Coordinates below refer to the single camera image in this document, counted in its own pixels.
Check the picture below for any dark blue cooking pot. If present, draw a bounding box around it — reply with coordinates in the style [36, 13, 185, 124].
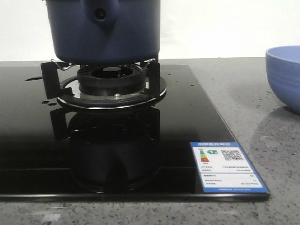
[45, 0, 161, 65]

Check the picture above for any light blue ceramic bowl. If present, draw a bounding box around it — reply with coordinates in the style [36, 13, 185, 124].
[265, 45, 300, 114]

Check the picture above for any black right pot support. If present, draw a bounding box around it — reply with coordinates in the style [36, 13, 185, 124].
[41, 58, 166, 110]

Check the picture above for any black right gas burner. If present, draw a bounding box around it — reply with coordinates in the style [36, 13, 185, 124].
[77, 66, 146, 96]

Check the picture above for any blue energy efficiency label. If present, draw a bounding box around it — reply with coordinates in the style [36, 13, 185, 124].
[190, 142, 269, 194]

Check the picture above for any black glass gas cooktop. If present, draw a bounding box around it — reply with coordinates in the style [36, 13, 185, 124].
[0, 65, 270, 202]

